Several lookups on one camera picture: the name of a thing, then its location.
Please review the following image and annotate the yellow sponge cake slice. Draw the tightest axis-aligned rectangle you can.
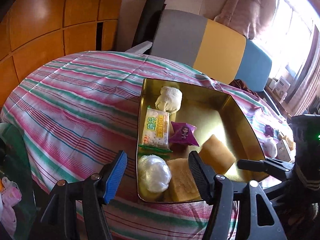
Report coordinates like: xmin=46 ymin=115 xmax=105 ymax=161
xmin=199 ymin=134 xmax=236 ymax=174

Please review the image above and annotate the white cardboard box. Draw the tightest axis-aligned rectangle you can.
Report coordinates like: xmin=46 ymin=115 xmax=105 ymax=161
xmin=277 ymin=139 xmax=293 ymax=163

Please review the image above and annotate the white wrapped ball on bed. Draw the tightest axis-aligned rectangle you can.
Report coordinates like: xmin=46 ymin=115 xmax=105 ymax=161
xmin=264 ymin=138 xmax=278 ymax=158

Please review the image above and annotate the wooden desk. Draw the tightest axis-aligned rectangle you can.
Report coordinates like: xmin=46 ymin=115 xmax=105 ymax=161
xmin=265 ymin=86 xmax=292 ymax=119

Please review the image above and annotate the purple snack packet on bed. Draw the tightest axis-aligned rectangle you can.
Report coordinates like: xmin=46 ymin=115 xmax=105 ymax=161
xmin=264 ymin=125 xmax=274 ymax=138

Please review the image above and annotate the white product box on desk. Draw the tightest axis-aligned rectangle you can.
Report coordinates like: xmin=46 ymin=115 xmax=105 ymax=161
xmin=273 ymin=76 xmax=290 ymax=98

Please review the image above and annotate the pink white clothing pile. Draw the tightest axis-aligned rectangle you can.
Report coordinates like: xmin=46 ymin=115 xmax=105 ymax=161
xmin=1 ymin=177 xmax=22 ymax=239

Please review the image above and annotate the dark red cloth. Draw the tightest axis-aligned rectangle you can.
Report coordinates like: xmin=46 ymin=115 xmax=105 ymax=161
xmin=229 ymin=79 xmax=259 ymax=98

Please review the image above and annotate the yellow sponge cake front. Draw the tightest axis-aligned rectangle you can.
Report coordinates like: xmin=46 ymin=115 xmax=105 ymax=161
xmin=167 ymin=158 xmax=200 ymax=202

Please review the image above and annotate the white plastic wrapped ball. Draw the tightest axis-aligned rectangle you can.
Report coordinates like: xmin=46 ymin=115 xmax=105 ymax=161
xmin=138 ymin=154 xmax=172 ymax=193

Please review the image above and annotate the window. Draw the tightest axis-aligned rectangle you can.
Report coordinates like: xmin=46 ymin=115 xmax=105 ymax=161
xmin=253 ymin=0 xmax=318 ymax=79

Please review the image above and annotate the pink green striped bedsheet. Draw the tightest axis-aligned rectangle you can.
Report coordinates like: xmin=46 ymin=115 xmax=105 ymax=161
xmin=1 ymin=51 xmax=292 ymax=239

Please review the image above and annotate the purple snack packet in tin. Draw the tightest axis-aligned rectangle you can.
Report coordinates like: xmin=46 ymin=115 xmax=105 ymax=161
xmin=169 ymin=121 xmax=199 ymax=147

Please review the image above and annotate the grey yellow blue headboard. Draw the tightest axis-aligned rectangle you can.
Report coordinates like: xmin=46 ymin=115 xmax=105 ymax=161
xmin=150 ymin=9 xmax=272 ymax=92

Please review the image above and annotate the green white cracker packet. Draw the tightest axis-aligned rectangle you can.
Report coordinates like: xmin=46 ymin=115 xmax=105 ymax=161
xmin=138 ymin=106 xmax=172 ymax=153

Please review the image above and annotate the gold metal tin box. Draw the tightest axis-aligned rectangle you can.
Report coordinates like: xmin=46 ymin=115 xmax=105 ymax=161
xmin=135 ymin=77 xmax=270 ymax=203

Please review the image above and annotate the cream wrapped bun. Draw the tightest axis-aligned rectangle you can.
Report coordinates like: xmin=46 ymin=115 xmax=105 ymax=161
xmin=155 ymin=86 xmax=183 ymax=113

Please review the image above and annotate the pink curtain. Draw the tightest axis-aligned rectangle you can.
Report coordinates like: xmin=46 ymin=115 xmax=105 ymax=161
xmin=214 ymin=0 xmax=276 ymax=40

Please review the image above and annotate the black rolled mat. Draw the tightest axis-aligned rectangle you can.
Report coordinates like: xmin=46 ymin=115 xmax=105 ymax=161
xmin=132 ymin=0 xmax=166 ymax=47

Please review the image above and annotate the orange wooden wardrobe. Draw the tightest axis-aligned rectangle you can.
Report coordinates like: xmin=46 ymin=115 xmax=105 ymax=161
xmin=1 ymin=0 xmax=121 ymax=102

